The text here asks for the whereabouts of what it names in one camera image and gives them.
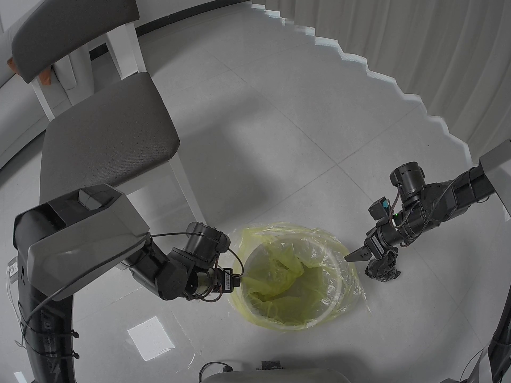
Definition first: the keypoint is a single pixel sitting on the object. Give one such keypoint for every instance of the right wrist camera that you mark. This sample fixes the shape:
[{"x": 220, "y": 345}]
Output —
[{"x": 378, "y": 210}]

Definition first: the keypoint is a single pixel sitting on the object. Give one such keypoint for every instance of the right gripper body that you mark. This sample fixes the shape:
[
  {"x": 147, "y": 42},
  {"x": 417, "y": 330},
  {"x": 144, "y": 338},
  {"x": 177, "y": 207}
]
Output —
[{"x": 385, "y": 237}]

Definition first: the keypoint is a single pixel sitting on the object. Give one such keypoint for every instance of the orange cushion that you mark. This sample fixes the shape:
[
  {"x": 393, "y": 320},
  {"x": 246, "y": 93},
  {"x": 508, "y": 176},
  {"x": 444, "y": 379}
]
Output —
[{"x": 44, "y": 77}]

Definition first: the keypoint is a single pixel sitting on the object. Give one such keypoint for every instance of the white chair grey padding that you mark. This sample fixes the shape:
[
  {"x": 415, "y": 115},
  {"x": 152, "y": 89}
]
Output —
[{"x": 107, "y": 134}]

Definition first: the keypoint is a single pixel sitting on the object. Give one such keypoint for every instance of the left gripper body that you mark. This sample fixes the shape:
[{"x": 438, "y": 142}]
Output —
[{"x": 207, "y": 283}]

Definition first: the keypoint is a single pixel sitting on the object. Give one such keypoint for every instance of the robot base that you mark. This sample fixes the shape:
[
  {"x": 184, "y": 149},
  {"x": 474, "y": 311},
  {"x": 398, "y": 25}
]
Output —
[{"x": 279, "y": 376}]

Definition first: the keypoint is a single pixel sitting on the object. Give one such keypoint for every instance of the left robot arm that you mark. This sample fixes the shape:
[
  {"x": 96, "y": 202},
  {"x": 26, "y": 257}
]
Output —
[{"x": 80, "y": 237}]

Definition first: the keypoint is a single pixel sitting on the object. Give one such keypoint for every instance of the yellow plastic bag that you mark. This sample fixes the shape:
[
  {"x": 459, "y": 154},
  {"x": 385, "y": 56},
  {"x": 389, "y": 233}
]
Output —
[{"x": 279, "y": 261}]

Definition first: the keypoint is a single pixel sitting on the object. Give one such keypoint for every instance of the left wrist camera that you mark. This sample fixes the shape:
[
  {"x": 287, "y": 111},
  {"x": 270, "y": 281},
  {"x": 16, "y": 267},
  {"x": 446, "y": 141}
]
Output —
[{"x": 222, "y": 242}]

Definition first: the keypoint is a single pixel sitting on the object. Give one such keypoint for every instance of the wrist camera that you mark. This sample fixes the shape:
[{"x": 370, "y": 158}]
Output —
[
  {"x": 222, "y": 242},
  {"x": 378, "y": 210}
]

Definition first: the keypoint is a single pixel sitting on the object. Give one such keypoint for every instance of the beige curtain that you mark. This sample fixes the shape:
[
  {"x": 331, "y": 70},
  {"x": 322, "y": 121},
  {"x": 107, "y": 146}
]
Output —
[{"x": 399, "y": 34}]

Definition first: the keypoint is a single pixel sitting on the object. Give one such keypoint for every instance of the white trash bin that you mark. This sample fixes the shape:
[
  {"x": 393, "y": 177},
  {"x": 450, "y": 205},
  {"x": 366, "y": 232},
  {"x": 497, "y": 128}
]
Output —
[{"x": 340, "y": 283}]

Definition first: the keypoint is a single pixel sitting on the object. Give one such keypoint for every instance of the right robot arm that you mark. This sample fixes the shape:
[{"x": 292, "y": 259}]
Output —
[{"x": 439, "y": 202}]

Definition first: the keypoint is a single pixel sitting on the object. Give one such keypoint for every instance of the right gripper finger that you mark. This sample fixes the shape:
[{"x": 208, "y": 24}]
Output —
[{"x": 361, "y": 255}]

